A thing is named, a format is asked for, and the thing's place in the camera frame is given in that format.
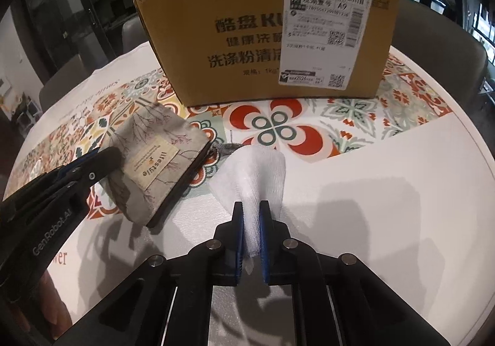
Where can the beige floral fabric pouch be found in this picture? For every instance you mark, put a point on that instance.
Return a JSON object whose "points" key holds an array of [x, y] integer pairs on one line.
{"points": [[154, 175]]}

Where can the white gauze cloth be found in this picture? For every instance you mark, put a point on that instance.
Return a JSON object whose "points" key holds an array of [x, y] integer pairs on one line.
{"points": [[255, 175]]}

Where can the patterned table mat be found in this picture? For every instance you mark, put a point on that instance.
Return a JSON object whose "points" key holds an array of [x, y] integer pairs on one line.
{"points": [[270, 125]]}

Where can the small white rack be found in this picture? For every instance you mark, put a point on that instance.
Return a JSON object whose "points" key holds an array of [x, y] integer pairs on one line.
{"points": [[23, 108]]}

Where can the dark glass door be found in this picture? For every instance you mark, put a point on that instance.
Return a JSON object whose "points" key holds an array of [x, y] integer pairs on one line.
{"points": [[77, 1]]}

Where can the brown cardboard box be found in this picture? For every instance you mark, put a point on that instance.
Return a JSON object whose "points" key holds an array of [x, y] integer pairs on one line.
{"points": [[216, 59]]}

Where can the grey dining chair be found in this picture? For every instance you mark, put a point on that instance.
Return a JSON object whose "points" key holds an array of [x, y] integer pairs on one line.
{"points": [[133, 36], [62, 92], [437, 40]]}

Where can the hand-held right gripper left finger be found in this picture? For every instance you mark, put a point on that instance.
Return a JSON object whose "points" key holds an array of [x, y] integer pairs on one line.
{"points": [[239, 230]]}

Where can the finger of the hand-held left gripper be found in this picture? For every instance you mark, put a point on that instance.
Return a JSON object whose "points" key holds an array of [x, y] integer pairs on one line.
{"points": [[104, 162], [73, 165]]}

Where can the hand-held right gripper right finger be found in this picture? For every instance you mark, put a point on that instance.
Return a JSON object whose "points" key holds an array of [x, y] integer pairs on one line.
{"points": [[265, 241]]}

